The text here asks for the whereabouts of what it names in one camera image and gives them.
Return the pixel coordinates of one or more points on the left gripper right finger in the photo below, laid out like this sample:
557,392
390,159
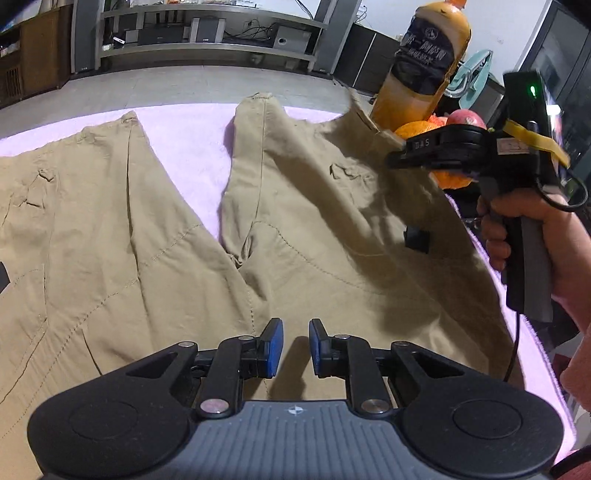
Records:
362,367

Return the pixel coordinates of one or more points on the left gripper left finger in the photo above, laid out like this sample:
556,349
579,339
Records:
231,364

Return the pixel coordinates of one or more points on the khaki cargo pants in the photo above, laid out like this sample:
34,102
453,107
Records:
108,264

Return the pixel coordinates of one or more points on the person right hand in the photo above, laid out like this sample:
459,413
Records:
565,237

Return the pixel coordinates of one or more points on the red apple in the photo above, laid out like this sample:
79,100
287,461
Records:
466,117

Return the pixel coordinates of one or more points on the orange juice bottle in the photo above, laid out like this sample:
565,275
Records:
427,57

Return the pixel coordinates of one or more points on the pink fuzzy sleeve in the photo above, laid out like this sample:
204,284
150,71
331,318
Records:
576,379

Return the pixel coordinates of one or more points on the right tower speaker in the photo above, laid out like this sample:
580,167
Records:
338,17

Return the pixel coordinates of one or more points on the tower speaker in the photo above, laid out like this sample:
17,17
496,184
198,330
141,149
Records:
338,17
84,34

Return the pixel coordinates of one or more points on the grey tv stand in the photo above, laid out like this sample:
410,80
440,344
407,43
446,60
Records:
141,34

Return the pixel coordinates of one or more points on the wooden cabinet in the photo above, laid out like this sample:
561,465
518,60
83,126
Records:
36,55

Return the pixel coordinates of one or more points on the left tower speaker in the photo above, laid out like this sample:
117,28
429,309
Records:
84,34

